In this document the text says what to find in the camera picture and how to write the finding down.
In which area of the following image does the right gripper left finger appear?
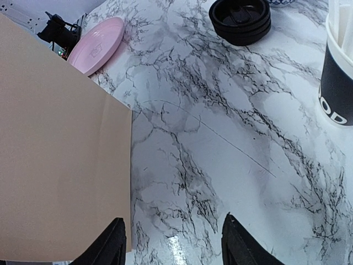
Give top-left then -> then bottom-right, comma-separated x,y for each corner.
70,218 -> 126,265

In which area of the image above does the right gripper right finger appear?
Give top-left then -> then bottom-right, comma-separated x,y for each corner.
221,213 -> 283,265

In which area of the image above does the brown paper bag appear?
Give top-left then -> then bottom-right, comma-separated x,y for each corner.
1,15 -> 132,262

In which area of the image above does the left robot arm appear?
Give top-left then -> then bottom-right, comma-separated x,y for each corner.
1,0 -> 103,33

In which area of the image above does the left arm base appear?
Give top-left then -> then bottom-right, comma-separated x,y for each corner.
37,11 -> 82,55

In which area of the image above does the black cup holding straws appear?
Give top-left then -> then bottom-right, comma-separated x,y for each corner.
318,19 -> 352,126

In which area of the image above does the pink plate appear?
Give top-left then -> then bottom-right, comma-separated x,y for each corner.
67,17 -> 124,76

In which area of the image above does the stack of black lids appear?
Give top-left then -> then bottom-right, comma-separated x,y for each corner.
208,0 -> 271,46

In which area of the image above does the bundle of white straws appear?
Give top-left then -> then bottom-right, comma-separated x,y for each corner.
328,0 -> 352,59

